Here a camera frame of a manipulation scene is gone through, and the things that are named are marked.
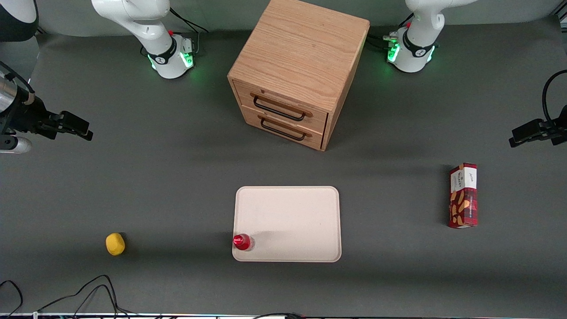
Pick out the red capped small bottle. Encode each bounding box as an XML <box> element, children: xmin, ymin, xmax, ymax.
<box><xmin>233</xmin><ymin>234</ymin><xmax>255</xmax><ymax>252</ymax></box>

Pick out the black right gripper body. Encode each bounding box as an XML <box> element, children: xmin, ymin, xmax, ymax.
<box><xmin>8</xmin><ymin>95</ymin><xmax>65</xmax><ymax>139</ymax></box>

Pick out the red cookie box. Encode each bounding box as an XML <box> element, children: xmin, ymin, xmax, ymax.
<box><xmin>448</xmin><ymin>163</ymin><xmax>478</xmax><ymax>230</ymax></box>

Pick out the black looped cable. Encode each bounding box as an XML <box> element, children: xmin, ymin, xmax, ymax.
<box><xmin>542</xmin><ymin>70</ymin><xmax>567</xmax><ymax>124</ymax></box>

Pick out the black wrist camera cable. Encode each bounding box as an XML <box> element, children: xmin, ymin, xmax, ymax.
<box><xmin>0</xmin><ymin>60</ymin><xmax>36</xmax><ymax>94</ymax></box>

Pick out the beige plastic tray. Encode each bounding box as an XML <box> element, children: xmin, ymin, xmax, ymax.
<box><xmin>232</xmin><ymin>186</ymin><xmax>342</xmax><ymax>263</ymax></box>

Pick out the black floor cable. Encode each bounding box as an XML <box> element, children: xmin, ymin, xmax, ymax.
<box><xmin>37</xmin><ymin>275</ymin><xmax>136</xmax><ymax>318</ymax></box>
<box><xmin>0</xmin><ymin>280</ymin><xmax>23</xmax><ymax>318</ymax></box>

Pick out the wooden drawer with black handle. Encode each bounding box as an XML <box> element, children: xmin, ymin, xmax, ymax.
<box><xmin>233</xmin><ymin>81</ymin><xmax>329</xmax><ymax>134</ymax></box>
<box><xmin>241</xmin><ymin>106</ymin><xmax>327</xmax><ymax>151</ymax></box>

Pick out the yellow lemon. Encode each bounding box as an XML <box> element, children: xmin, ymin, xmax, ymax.
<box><xmin>105</xmin><ymin>233</ymin><xmax>126</xmax><ymax>257</ymax></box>

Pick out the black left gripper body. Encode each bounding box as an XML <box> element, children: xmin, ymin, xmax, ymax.
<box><xmin>537</xmin><ymin>105</ymin><xmax>567</xmax><ymax>146</ymax></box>

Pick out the oak wooden drawer cabinet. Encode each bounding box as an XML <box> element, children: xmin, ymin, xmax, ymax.
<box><xmin>227</xmin><ymin>0</ymin><xmax>371</xmax><ymax>152</ymax></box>

